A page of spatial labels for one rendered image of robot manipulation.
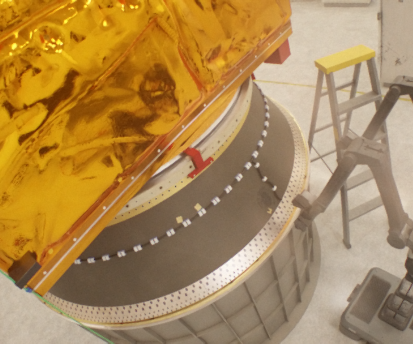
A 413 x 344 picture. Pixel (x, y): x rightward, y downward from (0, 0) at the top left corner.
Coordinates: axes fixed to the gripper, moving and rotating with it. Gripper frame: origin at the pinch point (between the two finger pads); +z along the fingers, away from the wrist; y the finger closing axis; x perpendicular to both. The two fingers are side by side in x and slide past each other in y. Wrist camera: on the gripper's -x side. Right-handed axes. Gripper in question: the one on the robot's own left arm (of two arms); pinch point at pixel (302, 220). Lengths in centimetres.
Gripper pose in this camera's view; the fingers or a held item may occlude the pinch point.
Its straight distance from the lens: 161.4
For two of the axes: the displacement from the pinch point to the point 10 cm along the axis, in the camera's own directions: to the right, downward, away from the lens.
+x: 7.3, 6.4, -2.3
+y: -6.7, 6.5, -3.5
